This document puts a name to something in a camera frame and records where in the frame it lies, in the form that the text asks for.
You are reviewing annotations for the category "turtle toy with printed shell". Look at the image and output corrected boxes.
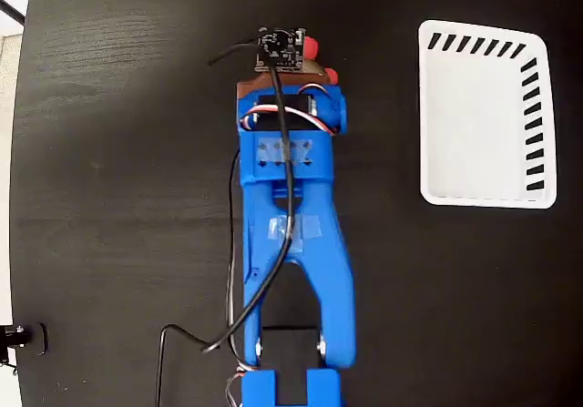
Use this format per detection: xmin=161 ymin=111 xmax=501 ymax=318
xmin=301 ymin=36 xmax=341 ymax=86

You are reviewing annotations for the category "white plastic basket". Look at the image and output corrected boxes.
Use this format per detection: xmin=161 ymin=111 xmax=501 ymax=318
xmin=417 ymin=18 xmax=557 ymax=211

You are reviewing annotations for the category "white red servo lead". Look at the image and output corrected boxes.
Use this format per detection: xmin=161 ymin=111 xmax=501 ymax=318
xmin=242 ymin=86 xmax=339 ymax=137

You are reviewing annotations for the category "clear tape patch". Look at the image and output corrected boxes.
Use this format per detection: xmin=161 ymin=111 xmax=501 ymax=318
xmin=256 ymin=138 xmax=315 ymax=168
xmin=267 ymin=214 xmax=322 ymax=249

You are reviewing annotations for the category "black bar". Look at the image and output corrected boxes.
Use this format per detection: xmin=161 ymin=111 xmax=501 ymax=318
xmin=0 ymin=0 xmax=26 ymax=25

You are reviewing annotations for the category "black camera circuit board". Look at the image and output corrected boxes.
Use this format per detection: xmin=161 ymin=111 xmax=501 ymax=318
xmin=253 ymin=26 xmax=307 ymax=74

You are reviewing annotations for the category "thin servo wire bundle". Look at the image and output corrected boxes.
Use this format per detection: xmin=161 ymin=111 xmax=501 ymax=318
xmin=224 ymin=149 xmax=251 ymax=407

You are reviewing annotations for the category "black clamp mount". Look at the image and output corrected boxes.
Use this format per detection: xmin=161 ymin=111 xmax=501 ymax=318
xmin=0 ymin=322 xmax=49 ymax=358

